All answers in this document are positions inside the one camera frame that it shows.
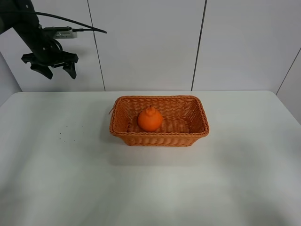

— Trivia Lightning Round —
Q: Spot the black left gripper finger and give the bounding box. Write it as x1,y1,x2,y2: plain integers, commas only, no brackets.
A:
31,64,53,80
63,62,77,79

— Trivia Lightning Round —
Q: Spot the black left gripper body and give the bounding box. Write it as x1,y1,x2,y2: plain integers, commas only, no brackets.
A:
21,37,78,68

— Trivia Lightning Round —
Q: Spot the orange fruit with knob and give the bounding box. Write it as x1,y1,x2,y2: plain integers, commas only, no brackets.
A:
137,106,163,132

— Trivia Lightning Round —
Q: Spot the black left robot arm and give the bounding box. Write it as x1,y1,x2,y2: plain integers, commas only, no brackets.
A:
0,0,78,79

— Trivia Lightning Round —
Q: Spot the orange wicker basket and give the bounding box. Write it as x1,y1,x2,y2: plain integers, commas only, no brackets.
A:
110,96,209,146

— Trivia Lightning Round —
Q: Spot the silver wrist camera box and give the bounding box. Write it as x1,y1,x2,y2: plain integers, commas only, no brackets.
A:
43,26,77,39

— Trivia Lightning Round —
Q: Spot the black cable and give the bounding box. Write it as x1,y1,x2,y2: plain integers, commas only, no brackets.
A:
0,10,108,34

